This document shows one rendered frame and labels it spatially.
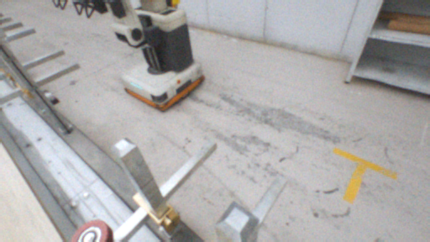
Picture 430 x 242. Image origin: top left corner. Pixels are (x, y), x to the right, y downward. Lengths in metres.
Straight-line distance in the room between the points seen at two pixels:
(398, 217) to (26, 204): 1.76
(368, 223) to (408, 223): 0.22
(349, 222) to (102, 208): 1.34
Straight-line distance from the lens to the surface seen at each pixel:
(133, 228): 0.65
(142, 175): 0.47
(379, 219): 1.71
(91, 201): 1.02
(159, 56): 2.28
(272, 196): 0.61
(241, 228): 0.24
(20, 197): 0.78
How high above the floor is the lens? 1.39
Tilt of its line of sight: 43 degrees down
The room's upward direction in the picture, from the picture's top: 7 degrees counter-clockwise
